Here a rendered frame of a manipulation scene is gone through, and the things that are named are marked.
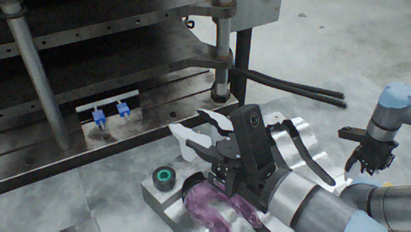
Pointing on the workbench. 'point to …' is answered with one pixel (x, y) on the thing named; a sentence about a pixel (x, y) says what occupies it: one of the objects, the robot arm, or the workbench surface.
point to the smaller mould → (84, 227)
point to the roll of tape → (164, 178)
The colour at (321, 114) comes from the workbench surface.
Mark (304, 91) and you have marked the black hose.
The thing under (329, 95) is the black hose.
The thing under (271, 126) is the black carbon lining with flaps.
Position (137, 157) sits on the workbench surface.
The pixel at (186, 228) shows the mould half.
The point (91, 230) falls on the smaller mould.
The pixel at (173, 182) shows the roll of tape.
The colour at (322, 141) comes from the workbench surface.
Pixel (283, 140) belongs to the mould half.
